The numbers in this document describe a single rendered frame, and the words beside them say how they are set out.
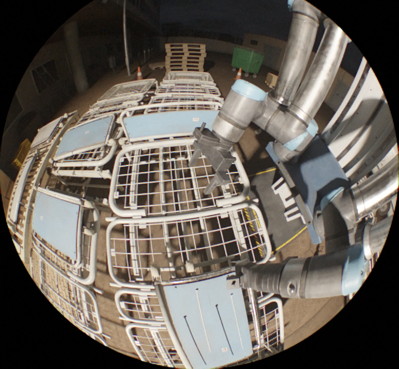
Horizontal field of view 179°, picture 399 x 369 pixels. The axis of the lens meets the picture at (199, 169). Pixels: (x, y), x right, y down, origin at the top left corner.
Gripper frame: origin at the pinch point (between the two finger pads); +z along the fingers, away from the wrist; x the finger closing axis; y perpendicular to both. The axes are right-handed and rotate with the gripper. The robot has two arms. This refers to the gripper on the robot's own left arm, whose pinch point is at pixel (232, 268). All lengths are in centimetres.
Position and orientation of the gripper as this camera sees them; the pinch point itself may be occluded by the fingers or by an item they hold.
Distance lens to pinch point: 46.2
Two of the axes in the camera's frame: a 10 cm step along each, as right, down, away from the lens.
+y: -8.6, -1.4, -4.8
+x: 1.0, 8.9, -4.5
